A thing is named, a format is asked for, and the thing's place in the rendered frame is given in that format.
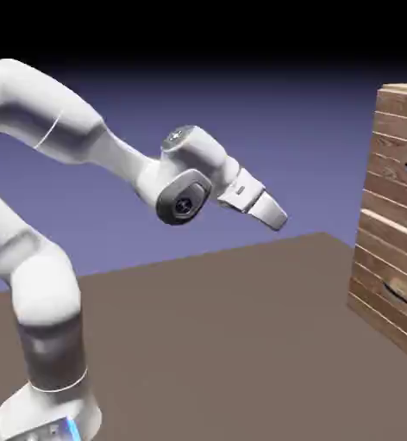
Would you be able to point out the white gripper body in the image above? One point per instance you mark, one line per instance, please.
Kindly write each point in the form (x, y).
(269, 208)

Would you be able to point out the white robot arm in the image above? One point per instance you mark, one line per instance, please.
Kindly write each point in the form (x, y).
(69, 124)

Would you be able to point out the wooden plank cabinet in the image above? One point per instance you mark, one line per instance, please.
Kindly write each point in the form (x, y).
(393, 220)

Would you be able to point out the wooden plank drawer front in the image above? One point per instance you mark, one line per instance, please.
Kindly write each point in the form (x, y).
(383, 275)
(393, 158)

